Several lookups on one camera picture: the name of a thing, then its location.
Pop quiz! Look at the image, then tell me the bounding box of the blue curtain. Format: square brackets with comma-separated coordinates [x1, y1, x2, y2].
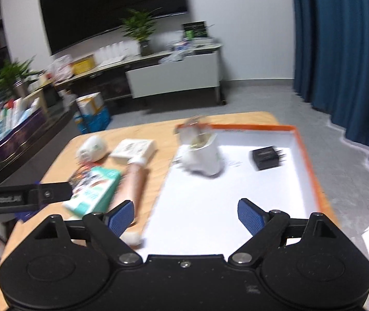
[290, 0, 369, 169]

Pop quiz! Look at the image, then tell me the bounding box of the black coffee table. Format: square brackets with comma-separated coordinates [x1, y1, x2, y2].
[0, 102, 79, 188]

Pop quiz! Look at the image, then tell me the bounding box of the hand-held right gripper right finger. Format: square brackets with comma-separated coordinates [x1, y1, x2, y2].
[228, 198, 338, 266]

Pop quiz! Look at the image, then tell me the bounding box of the potted plant in dark pot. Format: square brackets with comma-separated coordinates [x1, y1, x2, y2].
[120, 8, 160, 58]

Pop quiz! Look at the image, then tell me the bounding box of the black and green box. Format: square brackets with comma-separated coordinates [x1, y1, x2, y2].
[182, 21, 211, 40]

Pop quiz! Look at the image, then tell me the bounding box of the green white bandage box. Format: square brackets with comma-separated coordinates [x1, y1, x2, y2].
[62, 166, 123, 219]

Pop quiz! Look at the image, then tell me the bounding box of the purple basket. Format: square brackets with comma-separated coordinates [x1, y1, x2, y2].
[0, 107, 51, 164]

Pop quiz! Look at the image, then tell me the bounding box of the small white cardboard box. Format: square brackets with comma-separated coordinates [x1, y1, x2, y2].
[109, 139, 158, 164]

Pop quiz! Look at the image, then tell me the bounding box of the wall television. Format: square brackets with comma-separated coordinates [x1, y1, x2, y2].
[38, 0, 189, 55]

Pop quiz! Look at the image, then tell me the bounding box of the row of boxes in basket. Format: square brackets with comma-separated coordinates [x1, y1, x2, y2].
[0, 97, 42, 144]

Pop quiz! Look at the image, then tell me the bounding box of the potted plant in metal pot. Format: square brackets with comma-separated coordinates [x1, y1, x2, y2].
[0, 58, 43, 100]

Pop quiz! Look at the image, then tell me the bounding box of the clear glass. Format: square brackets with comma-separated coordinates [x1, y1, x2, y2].
[175, 115, 213, 138]

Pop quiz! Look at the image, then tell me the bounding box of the blue crate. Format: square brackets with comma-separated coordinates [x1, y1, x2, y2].
[74, 107, 112, 134]

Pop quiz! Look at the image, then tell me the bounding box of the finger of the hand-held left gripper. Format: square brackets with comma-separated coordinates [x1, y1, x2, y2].
[39, 182, 72, 206]

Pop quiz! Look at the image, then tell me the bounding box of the colourful snack packet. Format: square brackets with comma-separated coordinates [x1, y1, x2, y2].
[69, 164, 95, 192]

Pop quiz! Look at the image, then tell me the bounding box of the cardboard box with print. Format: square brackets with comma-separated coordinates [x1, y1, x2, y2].
[76, 92, 106, 118]

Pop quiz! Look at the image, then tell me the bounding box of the white mug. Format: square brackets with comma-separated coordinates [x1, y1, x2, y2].
[179, 130, 224, 177]

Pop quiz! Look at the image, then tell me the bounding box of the white TV cabinet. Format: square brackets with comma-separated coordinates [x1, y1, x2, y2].
[53, 40, 228, 107]

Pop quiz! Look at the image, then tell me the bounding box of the row of white bottles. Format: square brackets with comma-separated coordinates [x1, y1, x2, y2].
[95, 40, 141, 63]

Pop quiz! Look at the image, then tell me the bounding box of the black power adapter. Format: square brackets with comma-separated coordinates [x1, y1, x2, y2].
[252, 146, 286, 171]

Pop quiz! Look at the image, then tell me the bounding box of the white plastic bag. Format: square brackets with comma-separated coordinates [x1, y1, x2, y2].
[46, 55, 75, 82]

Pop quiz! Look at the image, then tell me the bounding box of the yellow box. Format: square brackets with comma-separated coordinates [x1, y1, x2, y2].
[71, 55, 95, 75]

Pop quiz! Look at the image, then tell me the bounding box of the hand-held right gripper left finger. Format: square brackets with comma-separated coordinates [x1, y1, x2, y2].
[35, 200, 143, 266]

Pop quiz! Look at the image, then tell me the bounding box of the orange rimmed white tray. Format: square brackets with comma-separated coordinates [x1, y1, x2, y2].
[147, 124, 332, 256]

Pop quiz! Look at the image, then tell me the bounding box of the pink tube with white caps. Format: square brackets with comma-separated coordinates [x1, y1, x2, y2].
[107, 155, 150, 247]

